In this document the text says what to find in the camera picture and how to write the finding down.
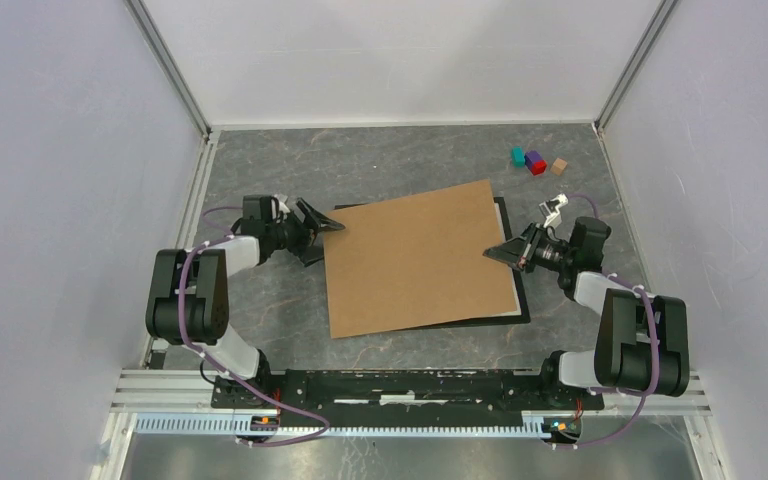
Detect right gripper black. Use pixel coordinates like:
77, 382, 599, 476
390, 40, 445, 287
484, 221, 574, 274

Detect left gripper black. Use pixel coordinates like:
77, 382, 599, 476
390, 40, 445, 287
266, 198, 344, 267

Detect brown backing board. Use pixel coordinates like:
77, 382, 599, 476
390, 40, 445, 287
322, 178, 521, 340

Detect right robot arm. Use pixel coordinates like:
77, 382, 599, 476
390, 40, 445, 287
484, 217, 690, 408

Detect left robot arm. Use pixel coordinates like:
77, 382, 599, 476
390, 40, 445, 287
145, 195, 345, 408

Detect red cube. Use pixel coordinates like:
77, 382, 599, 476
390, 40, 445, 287
530, 160, 547, 176

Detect tan wooden cube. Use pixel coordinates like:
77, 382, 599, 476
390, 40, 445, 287
550, 158, 568, 176

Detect purple cube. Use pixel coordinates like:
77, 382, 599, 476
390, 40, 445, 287
525, 150, 545, 169

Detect teal cube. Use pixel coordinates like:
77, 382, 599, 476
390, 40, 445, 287
510, 147, 527, 168

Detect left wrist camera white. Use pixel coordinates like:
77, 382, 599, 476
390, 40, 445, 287
272, 194, 291, 217

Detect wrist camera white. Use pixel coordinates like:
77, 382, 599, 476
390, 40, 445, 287
272, 194, 291, 217
538, 194, 569, 229

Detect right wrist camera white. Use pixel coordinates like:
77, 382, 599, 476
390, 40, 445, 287
538, 194, 569, 229

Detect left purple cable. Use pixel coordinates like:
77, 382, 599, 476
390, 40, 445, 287
177, 205, 332, 449

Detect purple cable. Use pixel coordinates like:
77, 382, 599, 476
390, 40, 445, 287
552, 193, 664, 450
177, 205, 332, 449

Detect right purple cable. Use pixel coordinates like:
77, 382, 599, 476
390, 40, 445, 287
552, 193, 664, 450

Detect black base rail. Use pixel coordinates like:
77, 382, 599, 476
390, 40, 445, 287
211, 368, 605, 429

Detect aluminium frame rails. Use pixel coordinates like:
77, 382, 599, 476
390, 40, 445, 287
89, 1, 728, 479

